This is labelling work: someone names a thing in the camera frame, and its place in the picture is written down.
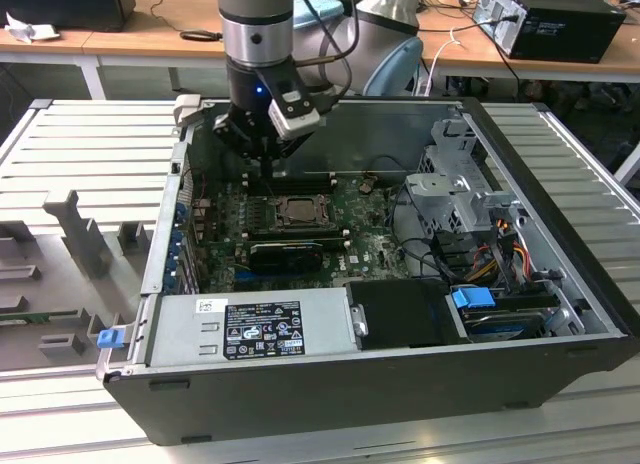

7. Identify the metal CPU socket cover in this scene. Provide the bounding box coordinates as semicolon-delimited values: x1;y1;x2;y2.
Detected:
275;196;334;230

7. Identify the crumpled white paper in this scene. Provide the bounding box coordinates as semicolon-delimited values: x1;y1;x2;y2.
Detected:
3;11;62;44

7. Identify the graphics card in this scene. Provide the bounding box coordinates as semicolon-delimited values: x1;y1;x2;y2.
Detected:
248;240;325;277

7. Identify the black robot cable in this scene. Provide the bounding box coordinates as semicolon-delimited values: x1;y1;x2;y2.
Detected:
292;0;364;100

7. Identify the CPU socket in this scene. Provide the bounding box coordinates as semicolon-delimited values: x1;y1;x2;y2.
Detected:
271;193;337;234

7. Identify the grey parts rack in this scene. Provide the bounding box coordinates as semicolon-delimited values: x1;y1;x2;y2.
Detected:
0;188;157;371

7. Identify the black and grey PC case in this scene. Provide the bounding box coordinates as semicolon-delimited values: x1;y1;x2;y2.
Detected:
97;96;640;448

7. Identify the wooden desk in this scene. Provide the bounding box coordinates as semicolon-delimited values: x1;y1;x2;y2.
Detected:
0;0;231;101
417;0;640;84

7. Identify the grey plastic case latch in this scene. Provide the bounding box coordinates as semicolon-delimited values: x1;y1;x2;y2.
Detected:
173;94;204;131

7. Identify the grey metal drive cage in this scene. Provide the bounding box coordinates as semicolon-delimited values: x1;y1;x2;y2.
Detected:
402;117;522;236

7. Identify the multicolour wire bundle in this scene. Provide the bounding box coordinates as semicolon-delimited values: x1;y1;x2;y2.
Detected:
467;218;534;285

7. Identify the black box on desk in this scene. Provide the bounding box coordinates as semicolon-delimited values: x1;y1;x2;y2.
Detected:
0;0;137;33

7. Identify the white cable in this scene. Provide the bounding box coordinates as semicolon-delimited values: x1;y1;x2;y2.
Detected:
413;27;482;98

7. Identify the green motherboard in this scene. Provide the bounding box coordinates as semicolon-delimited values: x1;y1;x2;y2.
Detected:
192;176;426;293

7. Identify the hard disk in blue carrier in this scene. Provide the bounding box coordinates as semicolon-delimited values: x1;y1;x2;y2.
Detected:
449;286;549;343

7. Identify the black plastic shroud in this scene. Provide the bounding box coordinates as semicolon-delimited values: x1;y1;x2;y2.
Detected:
344;278;472;349

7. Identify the silver-topped CPU plate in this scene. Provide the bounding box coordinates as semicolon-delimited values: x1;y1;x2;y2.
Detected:
287;201;324;223

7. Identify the black desktop computer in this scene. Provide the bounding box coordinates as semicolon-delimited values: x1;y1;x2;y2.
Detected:
477;0;628;64

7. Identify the green RAM stick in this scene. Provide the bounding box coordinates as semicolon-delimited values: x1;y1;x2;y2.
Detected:
0;311;81;328

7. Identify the grey power supply unit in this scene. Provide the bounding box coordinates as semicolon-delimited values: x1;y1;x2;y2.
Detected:
147;286;362;369

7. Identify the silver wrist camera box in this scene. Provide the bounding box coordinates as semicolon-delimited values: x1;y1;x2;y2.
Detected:
267;91;322;139

